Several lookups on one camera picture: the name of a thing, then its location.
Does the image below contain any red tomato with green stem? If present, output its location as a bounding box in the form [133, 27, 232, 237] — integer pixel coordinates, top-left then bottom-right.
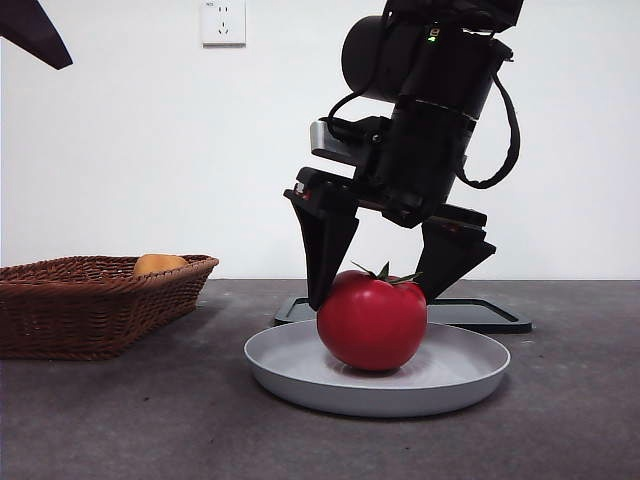
[316, 260, 429, 372]

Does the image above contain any black cutting board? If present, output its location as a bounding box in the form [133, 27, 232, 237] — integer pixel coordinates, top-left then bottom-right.
[273, 295, 533, 335]

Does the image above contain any round white plate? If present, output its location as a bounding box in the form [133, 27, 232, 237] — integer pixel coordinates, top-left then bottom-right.
[243, 319, 511, 419]

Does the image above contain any brown wicker basket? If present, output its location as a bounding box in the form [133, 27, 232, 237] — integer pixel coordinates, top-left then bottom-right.
[0, 254, 220, 361]

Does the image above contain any pale grey camera box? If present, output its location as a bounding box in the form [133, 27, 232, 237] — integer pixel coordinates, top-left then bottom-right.
[308, 116, 391, 166]

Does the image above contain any thin black cable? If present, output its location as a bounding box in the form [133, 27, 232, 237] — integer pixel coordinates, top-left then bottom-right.
[325, 91, 369, 139]

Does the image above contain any thick black sleeved cable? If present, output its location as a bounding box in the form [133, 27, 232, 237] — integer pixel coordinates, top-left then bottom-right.
[455, 72, 522, 190]

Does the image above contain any white wall socket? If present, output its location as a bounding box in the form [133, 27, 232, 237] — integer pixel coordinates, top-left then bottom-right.
[201, 0, 247, 49]

